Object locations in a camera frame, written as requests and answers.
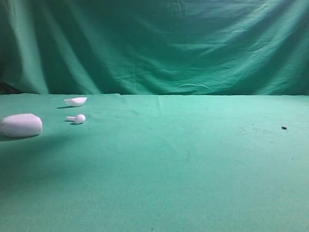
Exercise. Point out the white far bluetooth earbud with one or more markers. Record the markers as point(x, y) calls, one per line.
point(79, 119)

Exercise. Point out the white earbud case lid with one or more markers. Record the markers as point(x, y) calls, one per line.
point(75, 102)

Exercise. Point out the white earbud charging case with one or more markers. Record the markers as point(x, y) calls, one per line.
point(21, 125)

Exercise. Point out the green table cloth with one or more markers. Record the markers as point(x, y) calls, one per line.
point(158, 164)

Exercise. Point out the green backdrop curtain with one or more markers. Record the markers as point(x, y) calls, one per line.
point(155, 47)

